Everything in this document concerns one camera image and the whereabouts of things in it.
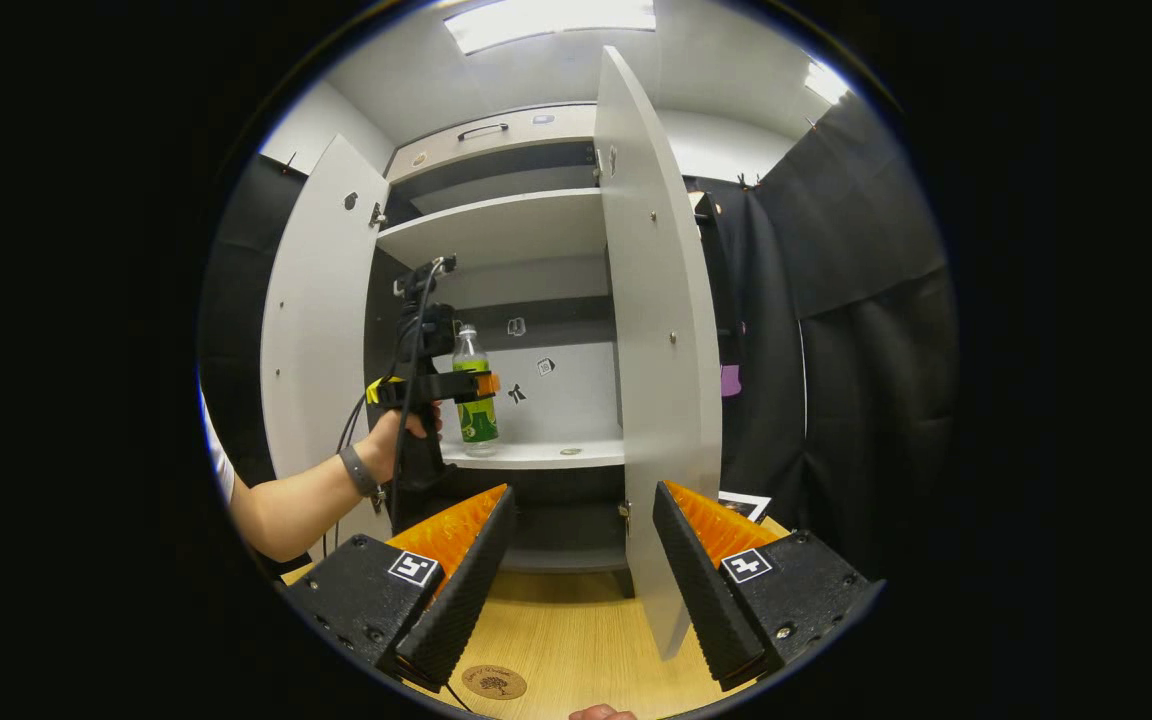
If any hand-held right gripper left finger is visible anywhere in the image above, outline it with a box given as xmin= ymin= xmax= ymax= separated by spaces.
xmin=281 ymin=484 xmax=517 ymax=693

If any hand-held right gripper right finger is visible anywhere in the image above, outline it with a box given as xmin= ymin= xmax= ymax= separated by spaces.
xmin=651 ymin=480 xmax=885 ymax=693

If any green label bottle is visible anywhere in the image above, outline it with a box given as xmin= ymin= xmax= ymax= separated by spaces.
xmin=451 ymin=323 xmax=500 ymax=458

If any round wooden coaster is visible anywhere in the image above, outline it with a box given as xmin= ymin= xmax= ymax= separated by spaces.
xmin=461 ymin=664 xmax=529 ymax=701

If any grey cabinet door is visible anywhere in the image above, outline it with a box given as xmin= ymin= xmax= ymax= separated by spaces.
xmin=260 ymin=135 xmax=392 ymax=546
xmin=593 ymin=45 xmax=724 ymax=661

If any grey cabinet shelf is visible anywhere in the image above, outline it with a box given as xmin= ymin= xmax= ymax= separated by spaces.
xmin=439 ymin=437 xmax=627 ymax=471
xmin=376 ymin=188 xmax=609 ymax=271

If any grey cabinet drawer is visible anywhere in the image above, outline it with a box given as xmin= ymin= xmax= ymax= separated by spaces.
xmin=386 ymin=103 xmax=599 ymax=184

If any white portrait booklet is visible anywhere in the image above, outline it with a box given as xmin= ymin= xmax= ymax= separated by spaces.
xmin=719 ymin=490 xmax=773 ymax=524

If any dark grey wristband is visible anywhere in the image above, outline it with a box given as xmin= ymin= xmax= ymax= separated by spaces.
xmin=339 ymin=445 xmax=383 ymax=498

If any black backdrop cloth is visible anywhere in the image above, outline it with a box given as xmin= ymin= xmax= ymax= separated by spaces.
xmin=198 ymin=90 xmax=962 ymax=586

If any large ceiling light panel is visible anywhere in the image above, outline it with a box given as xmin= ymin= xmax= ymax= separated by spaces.
xmin=443 ymin=0 xmax=657 ymax=56

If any small ceiling light panel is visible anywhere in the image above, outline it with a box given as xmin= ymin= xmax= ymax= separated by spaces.
xmin=804 ymin=60 xmax=852 ymax=106

